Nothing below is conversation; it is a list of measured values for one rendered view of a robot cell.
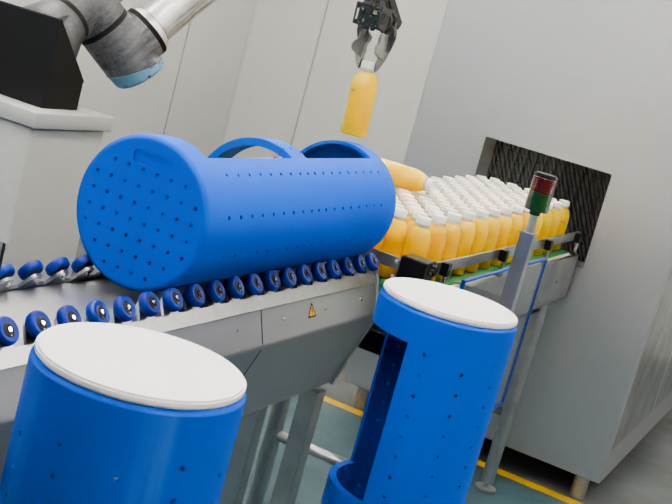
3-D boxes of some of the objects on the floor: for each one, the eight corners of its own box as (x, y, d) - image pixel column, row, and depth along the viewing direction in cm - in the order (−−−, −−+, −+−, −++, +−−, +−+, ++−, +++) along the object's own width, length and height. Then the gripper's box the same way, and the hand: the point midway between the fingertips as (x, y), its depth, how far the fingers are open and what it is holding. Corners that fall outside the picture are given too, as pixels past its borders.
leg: (236, 614, 312) (298, 386, 300) (247, 606, 317) (308, 382, 305) (255, 623, 310) (318, 394, 298) (266, 616, 315) (328, 390, 303)
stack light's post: (407, 604, 342) (519, 230, 321) (412, 599, 346) (524, 229, 325) (420, 610, 341) (534, 235, 320) (425, 605, 344) (538, 234, 323)
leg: (191, 591, 318) (250, 366, 306) (203, 584, 323) (261, 362, 311) (209, 600, 315) (269, 374, 303) (221, 593, 321) (280, 370, 309)
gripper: (355, -28, 288) (334, 62, 291) (398, -18, 283) (376, 72, 287) (370, -22, 296) (349, 65, 299) (412, -13, 291) (391, 75, 294)
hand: (369, 64), depth 295 cm, fingers closed on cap, 4 cm apart
